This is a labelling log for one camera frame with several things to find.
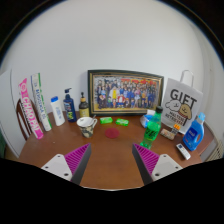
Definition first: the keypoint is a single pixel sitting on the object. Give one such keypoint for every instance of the dark blue pump bottle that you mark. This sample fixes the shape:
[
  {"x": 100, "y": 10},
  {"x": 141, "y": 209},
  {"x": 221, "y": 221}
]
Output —
[{"x": 70, "y": 108}]

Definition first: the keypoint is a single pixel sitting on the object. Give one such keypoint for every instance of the framed group picture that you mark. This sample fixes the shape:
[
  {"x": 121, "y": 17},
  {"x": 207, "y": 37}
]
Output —
[{"x": 125, "y": 93}]

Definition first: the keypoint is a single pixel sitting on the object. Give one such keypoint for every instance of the pink and white tall tube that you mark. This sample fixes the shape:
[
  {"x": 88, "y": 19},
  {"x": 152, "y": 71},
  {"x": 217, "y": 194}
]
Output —
[{"x": 30, "y": 108}]

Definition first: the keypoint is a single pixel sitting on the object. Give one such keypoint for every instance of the brown pump bottle yellow label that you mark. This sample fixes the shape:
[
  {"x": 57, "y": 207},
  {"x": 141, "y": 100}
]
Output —
[{"x": 84, "y": 109}]

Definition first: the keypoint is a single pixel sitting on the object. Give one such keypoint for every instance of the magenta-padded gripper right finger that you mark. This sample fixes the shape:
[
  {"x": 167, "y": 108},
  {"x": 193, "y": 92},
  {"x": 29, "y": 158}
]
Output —
[{"x": 165, "y": 165}]

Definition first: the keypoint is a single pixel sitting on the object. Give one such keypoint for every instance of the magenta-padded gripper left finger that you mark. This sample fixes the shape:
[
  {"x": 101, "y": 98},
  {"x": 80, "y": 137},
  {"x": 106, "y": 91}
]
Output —
[{"x": 56, "y": 165}]

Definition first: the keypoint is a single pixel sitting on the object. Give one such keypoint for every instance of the white remote control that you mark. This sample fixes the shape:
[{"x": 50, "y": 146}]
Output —
[{"x": 183, "y": 151}]

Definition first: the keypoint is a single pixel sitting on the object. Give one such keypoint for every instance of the green plastic drink bottle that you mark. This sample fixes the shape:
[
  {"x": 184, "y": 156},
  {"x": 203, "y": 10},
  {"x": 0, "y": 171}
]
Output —
[{"x": 152, "y": 129}]

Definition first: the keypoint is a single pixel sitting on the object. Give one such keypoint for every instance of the beige snack packet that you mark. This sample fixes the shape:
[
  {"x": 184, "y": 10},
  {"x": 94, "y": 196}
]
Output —
[{"x": 166, "y": 134}]

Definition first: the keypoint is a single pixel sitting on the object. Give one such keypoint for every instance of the camouflage-patterned mug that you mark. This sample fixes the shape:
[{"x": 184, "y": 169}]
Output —
[{"x": 86, "y": 129}]

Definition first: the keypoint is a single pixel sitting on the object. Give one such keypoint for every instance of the white radiator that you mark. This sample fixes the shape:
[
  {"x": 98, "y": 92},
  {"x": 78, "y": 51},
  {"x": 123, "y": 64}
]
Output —
[{"x": 218, "y": 151}]

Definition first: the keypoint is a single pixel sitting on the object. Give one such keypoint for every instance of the white bottle with blue cap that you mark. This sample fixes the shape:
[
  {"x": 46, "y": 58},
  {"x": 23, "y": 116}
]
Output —
[{"x": 58, "y": 113}]

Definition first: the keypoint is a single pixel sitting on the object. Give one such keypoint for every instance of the blue detergent bottle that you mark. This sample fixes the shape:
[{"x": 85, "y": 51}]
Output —
[{"x": 193, "y": 135}]

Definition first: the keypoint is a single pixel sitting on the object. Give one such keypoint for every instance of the green and white tall tube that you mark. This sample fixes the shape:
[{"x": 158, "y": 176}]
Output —
[{"x": 40, "y": 101}]

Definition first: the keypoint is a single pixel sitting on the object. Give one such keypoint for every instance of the flat round red coaster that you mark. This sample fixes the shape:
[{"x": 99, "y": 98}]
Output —
[{"x": 112, "y": 133}]

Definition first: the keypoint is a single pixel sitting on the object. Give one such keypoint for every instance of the small green packet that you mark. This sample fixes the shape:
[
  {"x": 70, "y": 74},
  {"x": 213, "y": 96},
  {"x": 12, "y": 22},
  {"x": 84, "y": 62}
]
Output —
[
  {"x": 122, "y": 122},
  {"x": 106, "y": 120}
]

